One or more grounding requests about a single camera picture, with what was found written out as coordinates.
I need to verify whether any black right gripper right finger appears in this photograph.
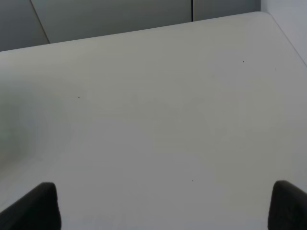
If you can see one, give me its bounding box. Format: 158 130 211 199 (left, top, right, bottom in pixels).
268 181 307 230

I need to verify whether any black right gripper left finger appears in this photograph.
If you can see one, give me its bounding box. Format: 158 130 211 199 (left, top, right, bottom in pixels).
0 182 61 230

